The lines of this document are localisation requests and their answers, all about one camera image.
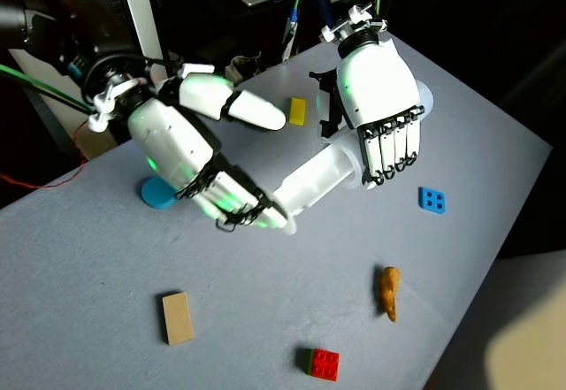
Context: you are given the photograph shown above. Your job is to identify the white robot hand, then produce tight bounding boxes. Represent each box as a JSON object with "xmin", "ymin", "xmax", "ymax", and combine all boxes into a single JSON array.
[
  {"xmin": 309, "ymin": 38, "xmax": 426, "ymax": 188},
  {"xmin": 126, "ymin": 63, "xmax": 289, "ymax": 233}
]

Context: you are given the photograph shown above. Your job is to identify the translucent plastic tube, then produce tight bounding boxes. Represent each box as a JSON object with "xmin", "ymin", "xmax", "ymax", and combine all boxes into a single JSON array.
[{"xmin": 272, "ymin": 79, "xmax": 437, "ymax": 236}]

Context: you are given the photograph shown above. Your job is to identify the blue round disc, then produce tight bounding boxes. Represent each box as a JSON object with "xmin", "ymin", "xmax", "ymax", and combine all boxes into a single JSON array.
[{"xmin": 140, "ymin": 176, "xmax": 178, "ymax": 210}]

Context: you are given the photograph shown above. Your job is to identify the yellow rectangular block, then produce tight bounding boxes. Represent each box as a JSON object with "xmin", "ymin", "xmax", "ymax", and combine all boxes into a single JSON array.
[{"xmin": 287, "ymin": 96, "xmax": 308, "ymax": 126}]

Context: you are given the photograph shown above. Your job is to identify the white shoe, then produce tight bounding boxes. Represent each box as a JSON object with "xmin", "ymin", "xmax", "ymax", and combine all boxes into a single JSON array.
[{"xmin": 225, "ymin": 53, "xmax": 262, "ymax": 86}]

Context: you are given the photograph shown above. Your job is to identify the blue square four-hole block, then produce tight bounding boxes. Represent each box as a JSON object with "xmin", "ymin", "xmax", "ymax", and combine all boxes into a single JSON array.
[{"xmin": 417, "ymin": 186, "xmax": 447, "ymax": 218}]

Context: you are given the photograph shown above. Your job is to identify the white column with blue light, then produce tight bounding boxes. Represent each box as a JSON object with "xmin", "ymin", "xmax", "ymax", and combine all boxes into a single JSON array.
[{"xmin": 8, "ymin": 0, "xmax": 164, "ymax": 117}]

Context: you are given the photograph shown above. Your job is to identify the tan wooden rectangular block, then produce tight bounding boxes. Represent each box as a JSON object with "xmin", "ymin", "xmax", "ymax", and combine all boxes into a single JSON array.
[{"xmin": 161, "ymin": 291, "xmax": 195, "ymax": 347}]

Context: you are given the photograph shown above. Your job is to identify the grey table cloth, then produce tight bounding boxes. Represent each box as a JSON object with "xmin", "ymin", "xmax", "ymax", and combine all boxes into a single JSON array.
[{"xmin": 0, "ymin": 19, "xmax": 554, "ymax": 390}]

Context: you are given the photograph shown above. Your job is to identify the brown toy chicken wing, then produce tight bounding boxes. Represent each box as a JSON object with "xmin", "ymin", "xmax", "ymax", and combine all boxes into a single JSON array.
[{"xmin": 379, "ymin": 265, "xmax": 402, "ymax": 323}]

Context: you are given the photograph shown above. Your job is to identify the red and green toy brick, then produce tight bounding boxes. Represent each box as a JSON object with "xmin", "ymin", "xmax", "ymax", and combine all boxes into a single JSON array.
[{"xmin": 302, "ymin": 348, "xmax": 341, "ymax": 382}]

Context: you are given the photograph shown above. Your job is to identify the thin red cable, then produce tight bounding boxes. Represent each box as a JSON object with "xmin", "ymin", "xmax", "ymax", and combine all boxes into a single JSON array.
[{"xmin": 0, "ymin": 119, "xmax": 89, "ymax": 190}]

